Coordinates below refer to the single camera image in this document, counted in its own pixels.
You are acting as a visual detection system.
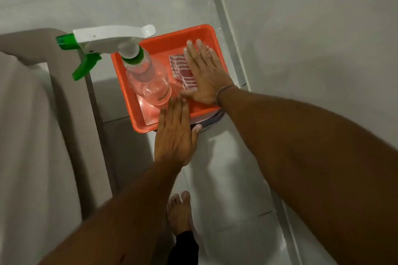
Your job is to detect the person's right forearm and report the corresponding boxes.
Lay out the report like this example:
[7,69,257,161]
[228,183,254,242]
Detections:
[216,85,398,265]

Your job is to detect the clear spray bottle green trigger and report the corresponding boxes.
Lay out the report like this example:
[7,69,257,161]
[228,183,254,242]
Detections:
[56,24,172,107]

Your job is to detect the beige upholstered furniture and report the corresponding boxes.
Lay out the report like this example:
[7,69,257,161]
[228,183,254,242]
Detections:
[0,28,113,265]

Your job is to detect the orange plastic tray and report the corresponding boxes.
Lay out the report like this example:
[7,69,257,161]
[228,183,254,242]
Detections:
[111,24,229,134]

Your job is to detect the person's right hand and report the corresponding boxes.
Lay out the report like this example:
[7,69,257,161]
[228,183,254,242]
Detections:
[180,39,236,106]

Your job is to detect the person's left hand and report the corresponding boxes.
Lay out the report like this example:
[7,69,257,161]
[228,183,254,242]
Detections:
[154,97,203,168]

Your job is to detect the thin thread wrist bracelet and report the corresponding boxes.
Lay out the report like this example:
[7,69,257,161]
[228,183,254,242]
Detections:
[215,85,237,107]

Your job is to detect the round stool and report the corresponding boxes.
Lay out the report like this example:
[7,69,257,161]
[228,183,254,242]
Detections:
[152,109,226,134]

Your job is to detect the person's left forearm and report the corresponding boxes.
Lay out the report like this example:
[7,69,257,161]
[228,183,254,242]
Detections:
[39,160,184,265]

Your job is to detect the red white striped cloth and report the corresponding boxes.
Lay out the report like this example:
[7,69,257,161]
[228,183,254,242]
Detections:
[169,53,198,90]

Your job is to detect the person's bare foot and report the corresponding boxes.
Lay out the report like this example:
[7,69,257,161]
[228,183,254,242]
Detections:
[167,191,193,237]

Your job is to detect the black trouser leg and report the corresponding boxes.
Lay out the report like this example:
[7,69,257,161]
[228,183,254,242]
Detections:
[167,231,199,265]

